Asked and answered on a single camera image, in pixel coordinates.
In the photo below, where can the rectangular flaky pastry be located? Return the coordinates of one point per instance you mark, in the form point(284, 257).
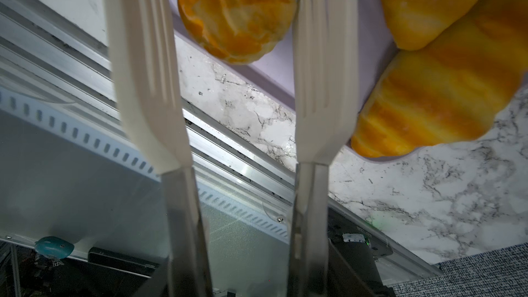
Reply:
point(238, 32)

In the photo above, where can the large croissant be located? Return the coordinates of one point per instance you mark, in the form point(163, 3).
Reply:
point(452, 89)

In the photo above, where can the lavender plastic tray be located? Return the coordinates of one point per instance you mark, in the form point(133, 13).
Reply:
point(376, 48)

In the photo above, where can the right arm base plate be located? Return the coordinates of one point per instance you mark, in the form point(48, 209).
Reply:
point(352, 255)

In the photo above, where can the aluminium front rail frame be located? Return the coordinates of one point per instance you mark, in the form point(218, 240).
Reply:
point(103, 161)

